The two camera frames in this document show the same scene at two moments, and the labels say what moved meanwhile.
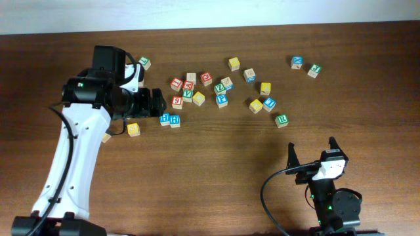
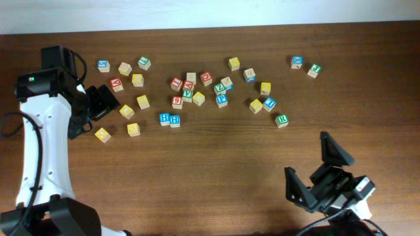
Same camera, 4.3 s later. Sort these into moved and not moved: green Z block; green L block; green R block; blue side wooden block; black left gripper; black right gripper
Moved: black right gripper; black left gripper
Not moved: green Z block; green L block; green R block; blue side wooden block
